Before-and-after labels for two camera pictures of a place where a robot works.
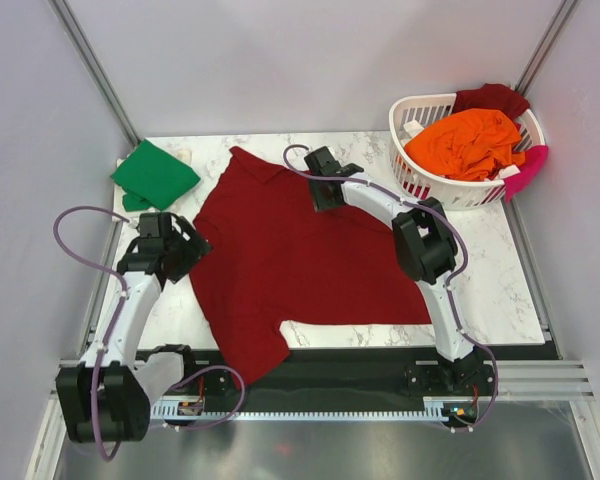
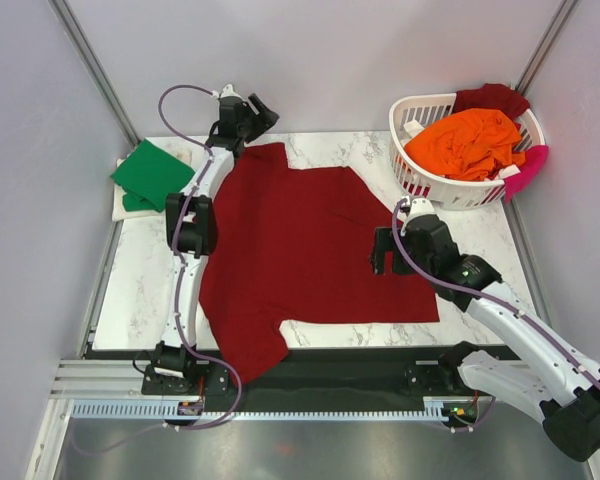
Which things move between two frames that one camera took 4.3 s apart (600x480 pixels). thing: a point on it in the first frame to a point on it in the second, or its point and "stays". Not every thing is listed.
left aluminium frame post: x=98 y=70 stays
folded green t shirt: x=151 y=176 stays
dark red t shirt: x=262 y=256 stays
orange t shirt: x=469 y=145 stays
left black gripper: x=196 y=248 to x=265 y=120
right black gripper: x=318 y=202 to x=384 y=240
